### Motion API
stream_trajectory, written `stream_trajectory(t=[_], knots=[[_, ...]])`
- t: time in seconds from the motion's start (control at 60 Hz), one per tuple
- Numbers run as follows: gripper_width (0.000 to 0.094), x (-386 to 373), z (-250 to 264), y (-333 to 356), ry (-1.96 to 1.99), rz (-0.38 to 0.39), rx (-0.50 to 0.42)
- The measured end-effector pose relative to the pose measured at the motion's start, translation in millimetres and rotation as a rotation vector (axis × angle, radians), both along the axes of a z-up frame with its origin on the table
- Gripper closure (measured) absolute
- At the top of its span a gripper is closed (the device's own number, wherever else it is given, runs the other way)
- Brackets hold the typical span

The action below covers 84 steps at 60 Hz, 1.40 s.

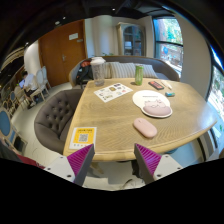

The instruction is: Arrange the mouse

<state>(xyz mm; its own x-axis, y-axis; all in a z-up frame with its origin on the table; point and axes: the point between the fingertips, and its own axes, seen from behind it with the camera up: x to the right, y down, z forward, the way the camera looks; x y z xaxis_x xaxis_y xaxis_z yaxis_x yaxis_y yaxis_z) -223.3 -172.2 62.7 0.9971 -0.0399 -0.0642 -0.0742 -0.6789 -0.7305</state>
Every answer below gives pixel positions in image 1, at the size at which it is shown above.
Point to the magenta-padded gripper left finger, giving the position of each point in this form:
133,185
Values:
81,160

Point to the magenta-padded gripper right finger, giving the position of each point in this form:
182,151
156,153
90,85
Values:
148,160

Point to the pink computer mouse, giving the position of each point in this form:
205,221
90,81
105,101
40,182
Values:
145,127

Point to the yellow and white code card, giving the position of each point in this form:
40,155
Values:
83,137

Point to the grey tufted armchair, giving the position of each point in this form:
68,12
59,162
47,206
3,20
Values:
56,116

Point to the small teal packet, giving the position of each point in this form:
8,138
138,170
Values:
170,94

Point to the white sticker sheet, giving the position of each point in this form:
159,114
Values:
112,92

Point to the black box with red print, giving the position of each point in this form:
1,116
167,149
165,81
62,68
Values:
156,85

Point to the blue round-back chair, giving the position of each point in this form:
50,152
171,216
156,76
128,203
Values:
5,125

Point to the green drink can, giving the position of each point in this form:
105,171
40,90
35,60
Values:
139,75

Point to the black backpack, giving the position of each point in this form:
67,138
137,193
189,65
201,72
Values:
84,74

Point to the striped cushion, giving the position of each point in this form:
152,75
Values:
149,71
107,70
122,69

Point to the clear shaker bottle, white lid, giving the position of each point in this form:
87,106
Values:
98,71

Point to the group of white chairs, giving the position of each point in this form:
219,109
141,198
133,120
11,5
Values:
42,78

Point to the person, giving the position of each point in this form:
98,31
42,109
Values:
29,83

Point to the grey curved sofa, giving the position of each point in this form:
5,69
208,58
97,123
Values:
160,65

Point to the brown wooden door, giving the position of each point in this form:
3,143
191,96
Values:
60,53

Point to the dark-framed window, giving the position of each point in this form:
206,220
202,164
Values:
168,43

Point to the glass-door cabinet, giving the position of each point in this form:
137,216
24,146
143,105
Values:
131,39

